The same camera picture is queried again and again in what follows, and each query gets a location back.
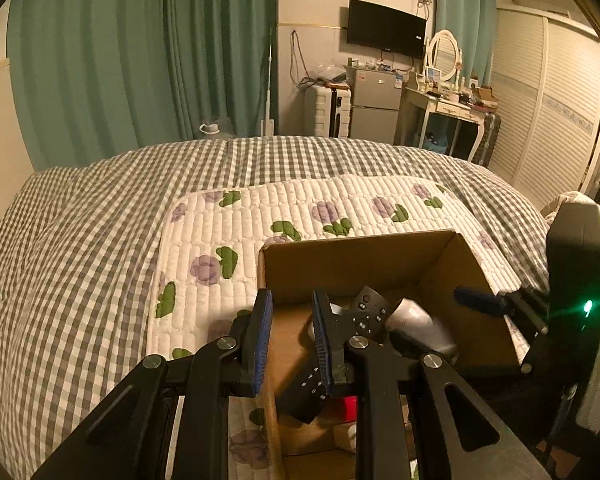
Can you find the black remote control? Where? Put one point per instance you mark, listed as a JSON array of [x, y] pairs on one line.
[[367, 305]]

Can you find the white suitcase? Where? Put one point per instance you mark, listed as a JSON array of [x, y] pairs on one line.
[[322, 112]]

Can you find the small silver fridge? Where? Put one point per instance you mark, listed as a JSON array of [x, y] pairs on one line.
[[375, 105]]

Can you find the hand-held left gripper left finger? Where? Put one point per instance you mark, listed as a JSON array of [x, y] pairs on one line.
[[262, 340]]

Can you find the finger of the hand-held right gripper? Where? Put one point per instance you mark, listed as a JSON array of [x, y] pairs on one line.
[[475, 300]]

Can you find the dark suitcase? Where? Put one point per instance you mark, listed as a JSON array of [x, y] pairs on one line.
[[489, 140]]

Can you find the white louvred wardrobe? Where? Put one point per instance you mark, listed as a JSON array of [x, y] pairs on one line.
[[545, 100]]

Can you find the oval white mirror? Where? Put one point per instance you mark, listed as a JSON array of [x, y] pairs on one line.
[[444, 52]]

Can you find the white dressing table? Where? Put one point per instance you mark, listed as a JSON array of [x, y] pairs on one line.
[[440, 105]]

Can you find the white bottle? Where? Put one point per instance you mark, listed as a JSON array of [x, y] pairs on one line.
[[420, 320]]

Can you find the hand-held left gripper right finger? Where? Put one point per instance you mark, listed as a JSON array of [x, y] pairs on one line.
[[322, 340]]

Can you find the clear plastic bag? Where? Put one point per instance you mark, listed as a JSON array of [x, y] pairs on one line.
[[330, 72]]

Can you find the quilted floral mat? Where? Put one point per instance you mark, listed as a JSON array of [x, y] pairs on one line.
[[280, 205]]

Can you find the wide green curtain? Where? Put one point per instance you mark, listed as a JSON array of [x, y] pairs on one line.
[[130, 60]]

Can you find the narrow green curtain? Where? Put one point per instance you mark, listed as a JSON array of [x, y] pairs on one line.
[[460, 0]]

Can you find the black television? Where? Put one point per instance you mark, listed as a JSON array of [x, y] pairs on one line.
[[385, 27]]

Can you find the small white pot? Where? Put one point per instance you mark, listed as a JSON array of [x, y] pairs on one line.
[[210, 127]]

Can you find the small red box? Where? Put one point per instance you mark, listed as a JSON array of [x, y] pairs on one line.
[[349, 407]]

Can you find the grey checked blanket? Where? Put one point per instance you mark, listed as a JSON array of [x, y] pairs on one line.
[[80, 260]]

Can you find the cardboard box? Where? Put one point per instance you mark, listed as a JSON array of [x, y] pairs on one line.
[[370, 260]]

